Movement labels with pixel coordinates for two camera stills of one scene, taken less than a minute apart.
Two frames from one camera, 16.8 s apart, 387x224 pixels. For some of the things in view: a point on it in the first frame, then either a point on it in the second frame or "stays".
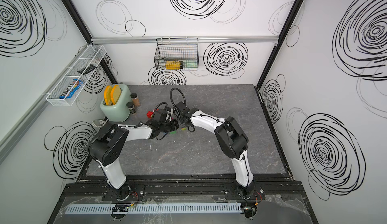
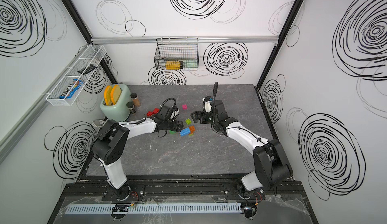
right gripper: [181, 123] → [204, 113]
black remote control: [87, 69] stays
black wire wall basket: [177, 54] stays
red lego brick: [149, 113] stays
